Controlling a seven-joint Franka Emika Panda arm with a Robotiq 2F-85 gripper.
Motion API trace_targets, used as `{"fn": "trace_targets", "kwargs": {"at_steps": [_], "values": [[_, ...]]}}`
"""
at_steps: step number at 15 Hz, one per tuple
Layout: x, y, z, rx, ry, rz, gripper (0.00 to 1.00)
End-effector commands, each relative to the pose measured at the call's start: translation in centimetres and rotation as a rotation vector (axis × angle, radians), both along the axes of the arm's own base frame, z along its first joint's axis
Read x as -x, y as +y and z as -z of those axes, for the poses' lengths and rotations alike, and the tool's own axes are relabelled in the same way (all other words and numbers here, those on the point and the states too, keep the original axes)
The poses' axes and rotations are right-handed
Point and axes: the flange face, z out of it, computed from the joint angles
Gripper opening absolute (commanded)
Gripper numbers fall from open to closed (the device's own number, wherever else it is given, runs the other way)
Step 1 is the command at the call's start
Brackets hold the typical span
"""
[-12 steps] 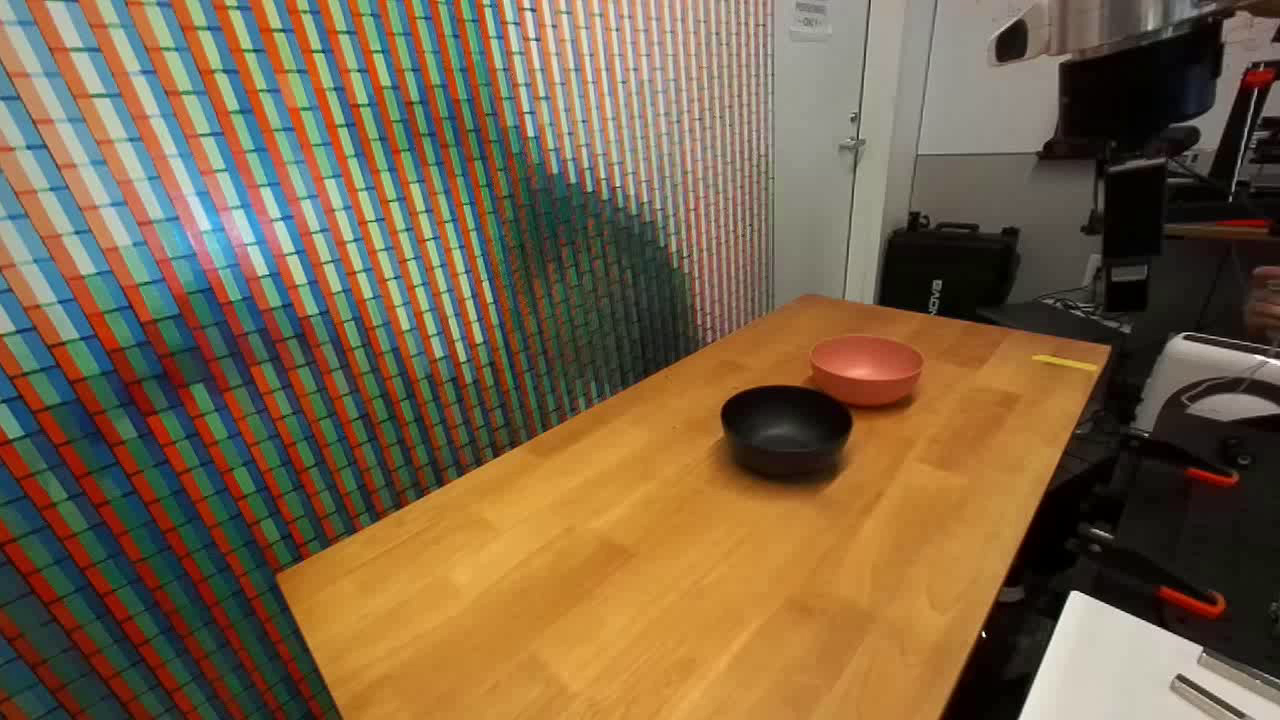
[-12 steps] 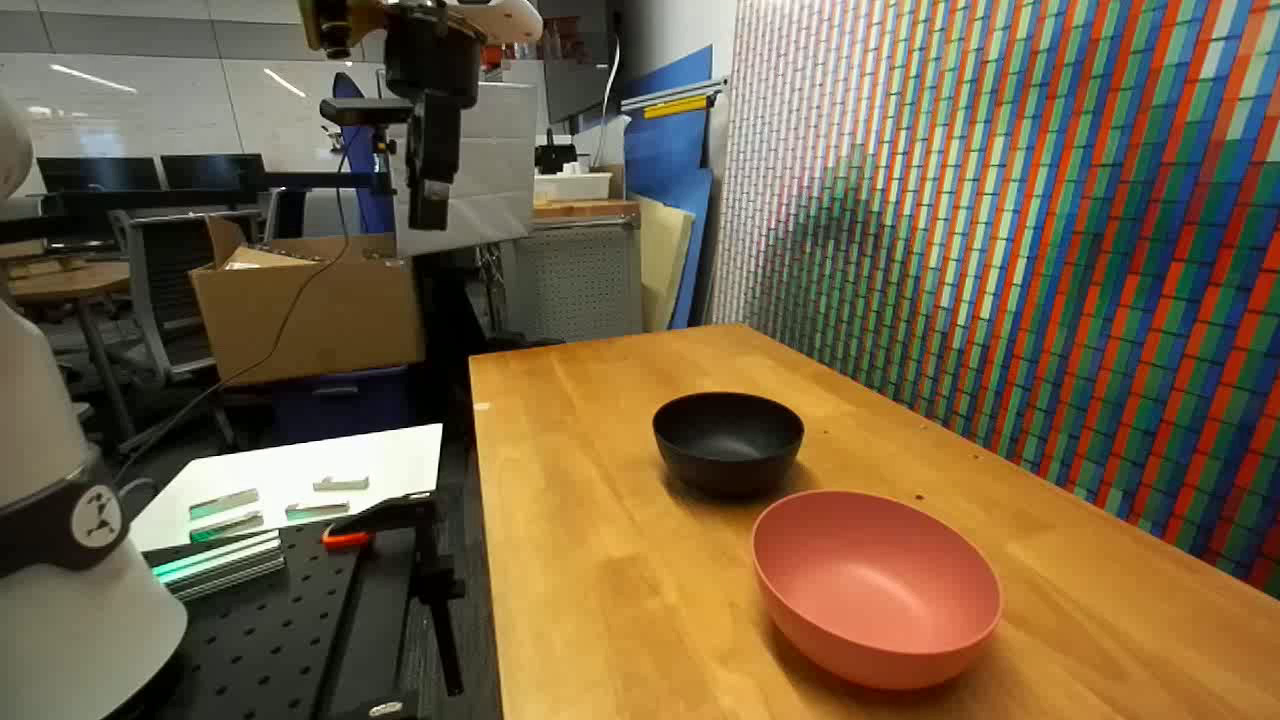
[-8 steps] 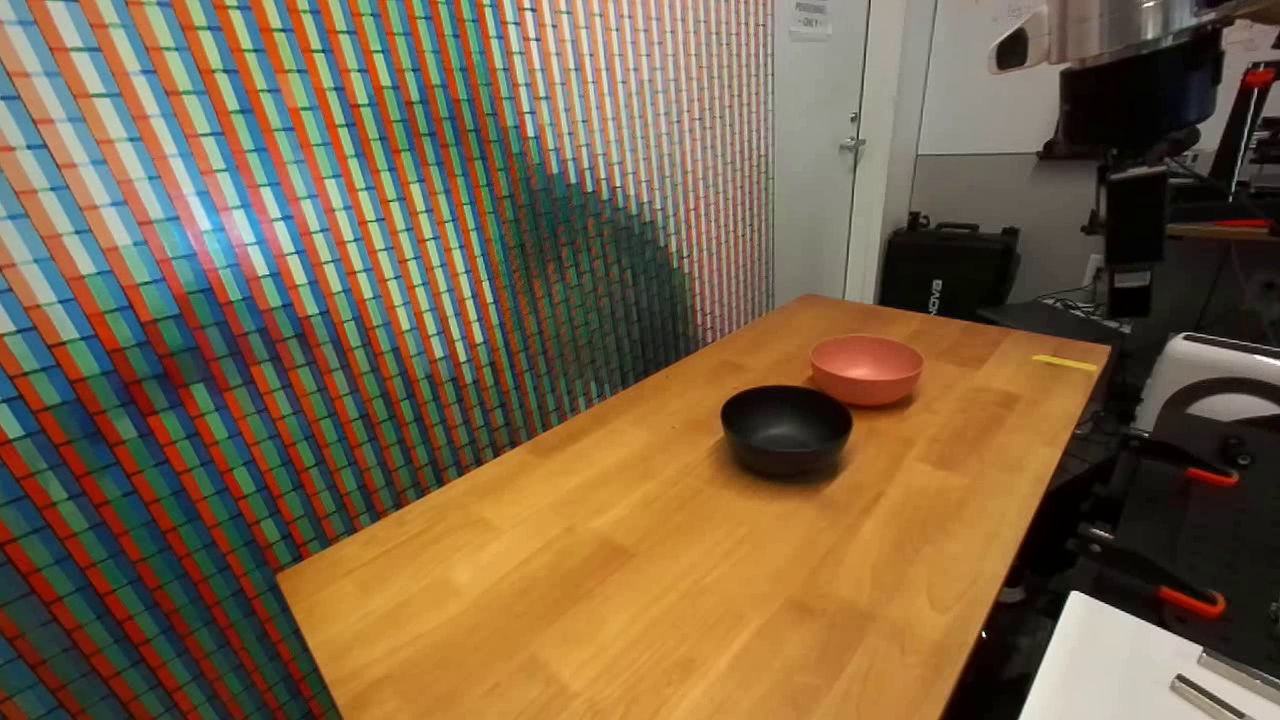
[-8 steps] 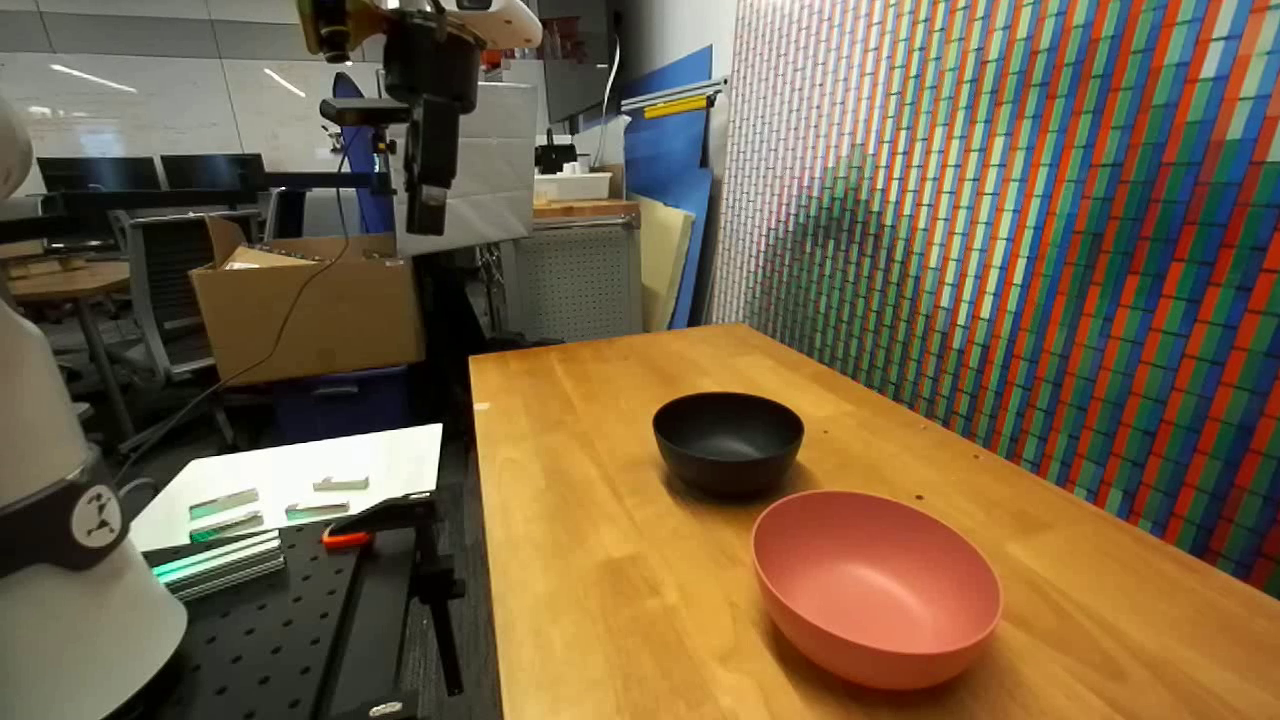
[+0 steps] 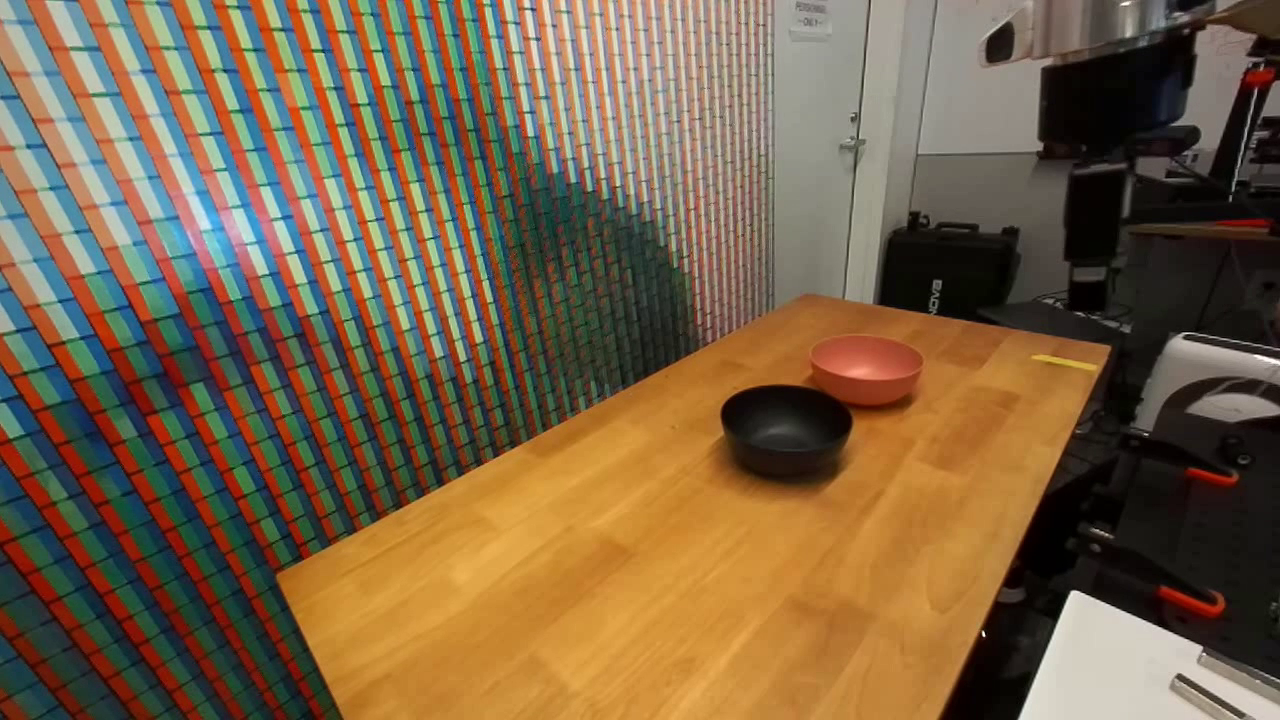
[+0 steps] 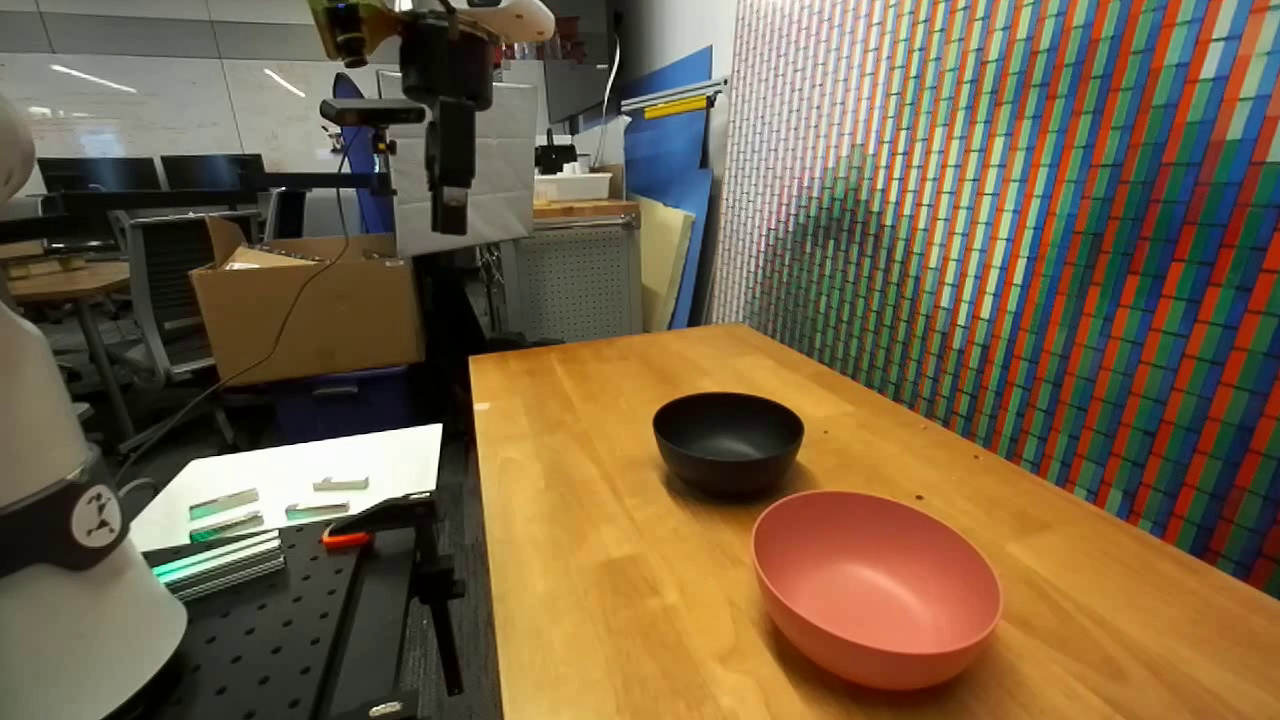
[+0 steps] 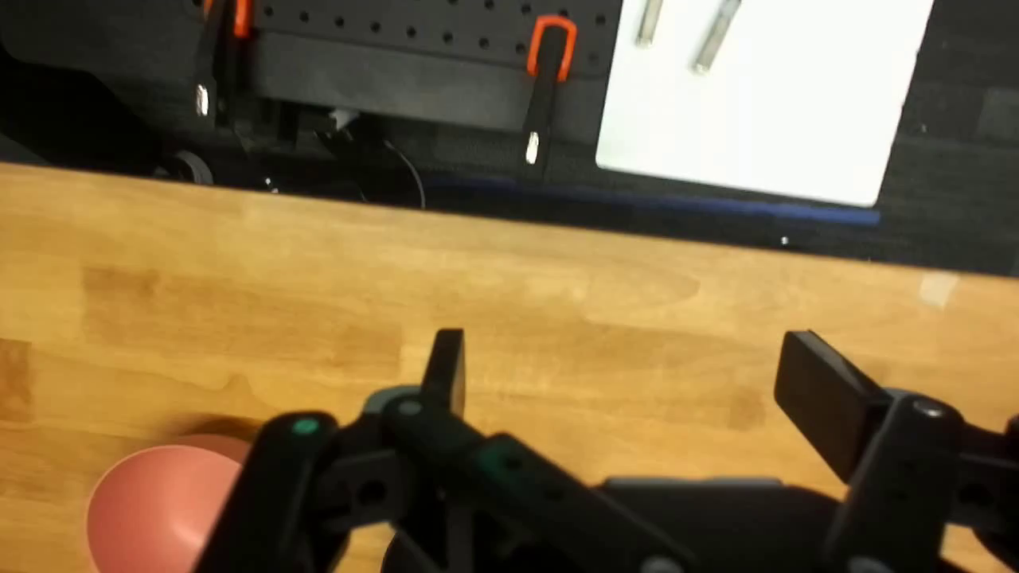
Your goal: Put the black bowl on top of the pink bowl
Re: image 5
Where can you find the pink bowl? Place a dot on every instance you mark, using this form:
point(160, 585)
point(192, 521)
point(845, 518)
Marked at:
point(865, 364)

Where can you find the white door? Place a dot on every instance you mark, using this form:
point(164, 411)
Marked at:
point(815, 160)

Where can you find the black bowl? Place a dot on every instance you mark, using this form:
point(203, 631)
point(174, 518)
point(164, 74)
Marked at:
point(784, 430)

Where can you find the white paper sign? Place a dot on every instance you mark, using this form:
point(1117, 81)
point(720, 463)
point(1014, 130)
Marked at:
point(810, 15)

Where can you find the wooden desk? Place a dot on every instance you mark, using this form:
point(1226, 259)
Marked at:
point(1201, 229)

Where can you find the black stand with red top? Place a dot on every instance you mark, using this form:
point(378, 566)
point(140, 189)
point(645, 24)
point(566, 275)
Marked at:
point(1255, 121)

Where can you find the white flat sheet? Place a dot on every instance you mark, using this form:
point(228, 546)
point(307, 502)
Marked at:
point(1105, 665)

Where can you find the black monitor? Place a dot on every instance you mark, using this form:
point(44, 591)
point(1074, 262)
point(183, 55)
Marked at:
point(1114, 94)

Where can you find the yellow tape strip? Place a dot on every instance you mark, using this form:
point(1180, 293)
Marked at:
point(1063, 362)

